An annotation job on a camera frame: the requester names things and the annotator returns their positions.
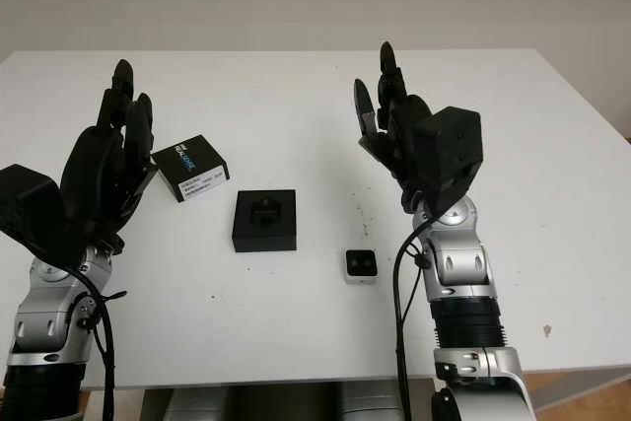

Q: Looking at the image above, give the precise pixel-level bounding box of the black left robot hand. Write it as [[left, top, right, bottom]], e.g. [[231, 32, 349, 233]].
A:
[[58, 58, 161, 252]]

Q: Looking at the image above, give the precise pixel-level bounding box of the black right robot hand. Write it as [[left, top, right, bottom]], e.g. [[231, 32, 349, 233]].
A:
[[353, 40, 439, 216]]

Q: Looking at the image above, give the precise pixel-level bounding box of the black box lid blue print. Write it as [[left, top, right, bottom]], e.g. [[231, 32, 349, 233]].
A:
[[151, 133, 232, 204]]

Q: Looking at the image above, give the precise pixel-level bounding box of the small silver depth camera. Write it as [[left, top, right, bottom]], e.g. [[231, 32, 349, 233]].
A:
[[343, 246, 380, 286]]

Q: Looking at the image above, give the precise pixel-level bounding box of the grey robot torso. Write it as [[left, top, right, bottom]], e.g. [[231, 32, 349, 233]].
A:
[[140, 382, 411, 421]]

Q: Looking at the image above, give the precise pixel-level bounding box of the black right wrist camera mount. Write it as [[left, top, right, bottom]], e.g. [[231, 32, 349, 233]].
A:
[[411, 105, 483, 216]]

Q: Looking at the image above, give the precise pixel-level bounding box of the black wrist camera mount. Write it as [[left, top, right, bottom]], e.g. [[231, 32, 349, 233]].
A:
[[411, 105, 483, 216], [0, 163, 66, 255]]

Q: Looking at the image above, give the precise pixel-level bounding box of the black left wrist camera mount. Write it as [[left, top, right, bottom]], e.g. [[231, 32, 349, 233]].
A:
[[0, 163, 66, 255]]

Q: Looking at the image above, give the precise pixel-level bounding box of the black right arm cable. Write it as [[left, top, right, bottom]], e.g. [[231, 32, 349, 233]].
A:
[[391, 216, 436, 421]]

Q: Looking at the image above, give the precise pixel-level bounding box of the black camera box base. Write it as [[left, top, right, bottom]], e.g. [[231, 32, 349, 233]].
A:
[[230, 188, 299, 255]]

